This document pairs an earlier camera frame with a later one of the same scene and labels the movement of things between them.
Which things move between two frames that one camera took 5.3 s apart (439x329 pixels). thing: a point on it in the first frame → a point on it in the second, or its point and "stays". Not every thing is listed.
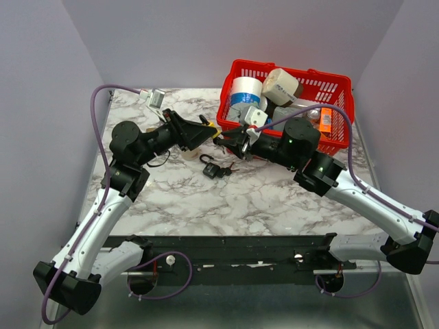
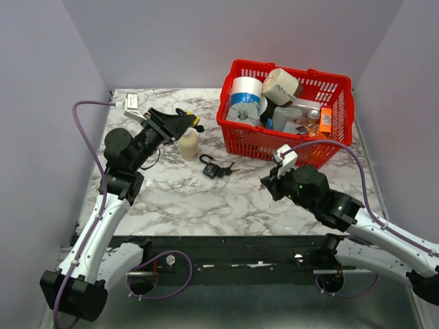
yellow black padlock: [204, 121] → [181, 112]
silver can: [314, 114] stays
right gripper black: [240, 148] → [272, 181]
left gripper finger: [204, 133] → [184, 125]
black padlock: [210, 170] stays
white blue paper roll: [245, 90] stays
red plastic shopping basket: [328, 90] stays
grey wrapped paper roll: [237, 111] stays
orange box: [325, 120] stays
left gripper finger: [197, 127] → [184, 118]
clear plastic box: [282, 112] stays
